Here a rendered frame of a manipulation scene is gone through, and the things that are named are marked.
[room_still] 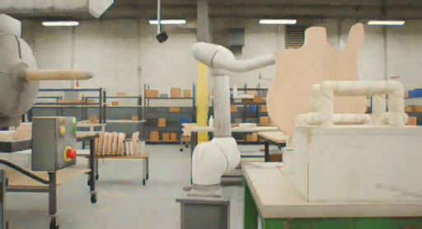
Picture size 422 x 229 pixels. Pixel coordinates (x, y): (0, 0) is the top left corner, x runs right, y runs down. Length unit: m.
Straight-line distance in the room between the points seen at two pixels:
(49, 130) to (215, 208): 0.85
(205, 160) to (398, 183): 1.00
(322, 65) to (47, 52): 13.36
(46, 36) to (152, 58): 4.58
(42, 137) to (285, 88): 0.90
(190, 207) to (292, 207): 0.94
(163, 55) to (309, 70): 11.33
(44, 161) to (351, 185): 1.02
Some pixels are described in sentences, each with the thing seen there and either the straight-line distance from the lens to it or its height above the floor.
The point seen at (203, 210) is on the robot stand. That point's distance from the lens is 1.57.
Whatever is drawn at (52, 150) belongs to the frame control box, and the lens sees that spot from 1.22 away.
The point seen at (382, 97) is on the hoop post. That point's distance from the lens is 0.87.
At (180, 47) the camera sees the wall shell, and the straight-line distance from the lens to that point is 12.25.
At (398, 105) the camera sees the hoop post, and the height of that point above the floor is 1.15.
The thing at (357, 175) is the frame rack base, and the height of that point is 0.99.
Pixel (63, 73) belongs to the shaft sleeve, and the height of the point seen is 1.25.
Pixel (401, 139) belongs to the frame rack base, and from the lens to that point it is 0.79.
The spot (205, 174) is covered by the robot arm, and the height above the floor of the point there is 0.82.
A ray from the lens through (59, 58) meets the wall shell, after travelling 13.73.
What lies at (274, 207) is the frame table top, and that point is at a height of 0.92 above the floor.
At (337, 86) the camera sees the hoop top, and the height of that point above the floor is 1.20.
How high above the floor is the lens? 1.13
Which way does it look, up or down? 1 degrees up
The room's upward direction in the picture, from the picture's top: straight up
